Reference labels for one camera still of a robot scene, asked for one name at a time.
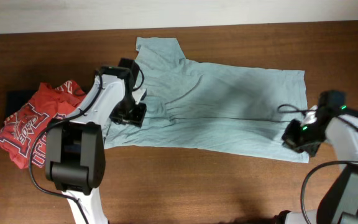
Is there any dark navy folded garment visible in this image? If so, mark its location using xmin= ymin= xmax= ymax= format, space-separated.
xmin=4 ymin=90 xmax=36 ymax=118

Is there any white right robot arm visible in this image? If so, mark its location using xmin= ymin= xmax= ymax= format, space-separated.
xmin=277 ymin=103 xmax=358 ymax=223

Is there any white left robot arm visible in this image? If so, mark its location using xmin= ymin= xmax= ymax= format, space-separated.
xmin=45 ymin=60 xmax=147 ymax=223

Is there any red printed t-shirt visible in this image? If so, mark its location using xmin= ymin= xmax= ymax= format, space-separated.
xmin=0 ymin=80 xmax=86 ymax=169

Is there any light blue t-shirt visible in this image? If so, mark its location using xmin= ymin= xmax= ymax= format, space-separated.
xmin=103 ymin=37 xmax=309 ymax=163

